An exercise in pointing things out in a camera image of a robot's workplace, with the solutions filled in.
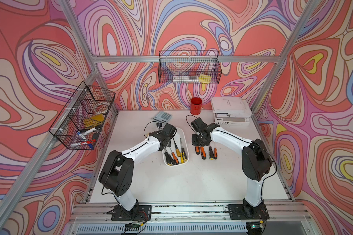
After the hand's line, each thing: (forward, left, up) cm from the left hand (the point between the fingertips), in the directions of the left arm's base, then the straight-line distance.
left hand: (164, 142), depth 91 cm
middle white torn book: (+24, -50, -1) cm, 56 cm away
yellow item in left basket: (-4, +31, +25) cm, 40 cm away
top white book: (+31, -50, +2) cm, 59 cm away
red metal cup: (+33, -22, +2) cm, 40 cm away
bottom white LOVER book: (+20, -51, -5) cm, 55 cm away
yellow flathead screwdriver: (-9, -11, -7) cm, 16 cm away
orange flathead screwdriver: (-5, -33, -7) cm, 34 cm away
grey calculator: (+27, +3, -6) cm, 28 cm away
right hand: (-1, -21, -2) cm, 21 cm away
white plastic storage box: (+6, -11, +2) cm, 13 cm away
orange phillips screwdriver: (-4, -25, -6) cm, 26 cm away
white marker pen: (-7, +35, +21) cm, 41 cm away
